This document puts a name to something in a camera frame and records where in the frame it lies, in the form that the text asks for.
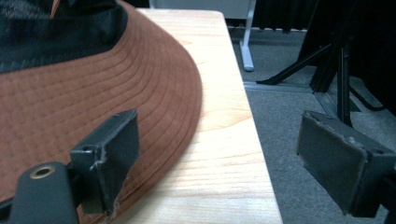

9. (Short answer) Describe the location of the black cable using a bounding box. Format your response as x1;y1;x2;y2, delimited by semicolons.
348;85;387;112

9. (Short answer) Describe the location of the black curtain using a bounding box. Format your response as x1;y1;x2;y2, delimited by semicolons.
252;0;396;116

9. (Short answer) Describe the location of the brown and black cap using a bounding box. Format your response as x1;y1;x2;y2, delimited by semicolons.
0;0;204;224

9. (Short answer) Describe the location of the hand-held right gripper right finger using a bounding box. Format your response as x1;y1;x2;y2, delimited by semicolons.
295;110;396;218

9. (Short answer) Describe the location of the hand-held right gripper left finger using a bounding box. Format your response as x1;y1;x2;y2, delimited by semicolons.
69;108;140;217

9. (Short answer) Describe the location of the black metal stand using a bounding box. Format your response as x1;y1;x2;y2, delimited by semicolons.
256;31;362;127

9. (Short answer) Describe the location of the white table leg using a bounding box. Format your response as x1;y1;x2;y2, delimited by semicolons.
238;0;258;73

